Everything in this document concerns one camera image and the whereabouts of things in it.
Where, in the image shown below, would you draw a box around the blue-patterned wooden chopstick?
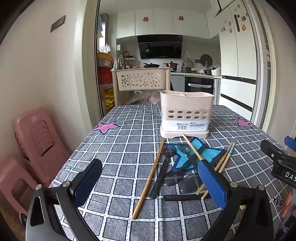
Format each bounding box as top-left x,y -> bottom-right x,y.
201,143 -> 235,200

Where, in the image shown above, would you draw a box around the wooden chopstick plain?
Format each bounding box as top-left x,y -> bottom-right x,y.
196,142 -> 234,195

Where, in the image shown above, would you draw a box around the black-handled spoon large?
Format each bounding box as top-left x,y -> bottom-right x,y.
179,173 -> 203,194

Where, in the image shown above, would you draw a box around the black-handled spoon across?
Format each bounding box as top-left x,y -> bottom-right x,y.
163,168 -> 203,201

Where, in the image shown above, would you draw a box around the black-handled spoon small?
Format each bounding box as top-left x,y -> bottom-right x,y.
149,145 -> 176,199

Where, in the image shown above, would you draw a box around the white upper kitchen cabinets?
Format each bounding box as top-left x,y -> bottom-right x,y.
116,8 -> 219,39

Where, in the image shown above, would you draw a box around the person's right hand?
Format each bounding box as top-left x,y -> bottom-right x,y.
280,192 -> 296,235

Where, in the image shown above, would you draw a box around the pink plastic stool lower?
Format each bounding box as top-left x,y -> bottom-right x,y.
1,157 -> 37,215

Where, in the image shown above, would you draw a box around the pink plastic stool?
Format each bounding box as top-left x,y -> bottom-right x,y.
12,108 -> 70,187
1,157 -> 37,215

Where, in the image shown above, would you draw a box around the pink plastic stool upper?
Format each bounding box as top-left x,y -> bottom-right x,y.
12,108 -> 70,187

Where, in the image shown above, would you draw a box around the pink plastic utensil holder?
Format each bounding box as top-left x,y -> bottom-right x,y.
160,90 -> 214,138

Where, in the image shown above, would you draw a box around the white refrigerator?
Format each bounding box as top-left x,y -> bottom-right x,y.
218,1 -> 257,121

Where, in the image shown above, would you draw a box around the white rice cooker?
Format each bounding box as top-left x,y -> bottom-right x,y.
211,66 -> 221,76

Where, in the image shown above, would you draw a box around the black built-in oven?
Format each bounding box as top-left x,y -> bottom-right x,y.
185,77 -> 214,94

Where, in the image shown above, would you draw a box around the grey checked tablecloth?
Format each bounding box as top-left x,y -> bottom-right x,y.
48,104 -> 296,241

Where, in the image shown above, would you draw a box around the black stockpot on counter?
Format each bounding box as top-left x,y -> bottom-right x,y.
181,66 -> 192,73

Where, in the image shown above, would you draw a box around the red-lidded cooking pot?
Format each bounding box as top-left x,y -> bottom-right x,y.
164,61 -> 179,72

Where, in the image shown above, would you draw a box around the plastic bag under rack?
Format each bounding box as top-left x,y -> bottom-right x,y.
127,90 -> 161,105

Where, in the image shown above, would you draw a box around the black wok on stove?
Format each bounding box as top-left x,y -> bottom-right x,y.
143,63 -> 159,68

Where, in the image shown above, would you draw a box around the beige perforated basket rack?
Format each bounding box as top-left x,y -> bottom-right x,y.
111,67 -> 171,106

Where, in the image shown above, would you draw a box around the black range hood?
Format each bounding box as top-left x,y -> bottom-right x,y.
137,34 -> 183,59

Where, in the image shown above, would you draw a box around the grey wall switch plate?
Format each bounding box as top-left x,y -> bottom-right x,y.
50,15 -> 66,32

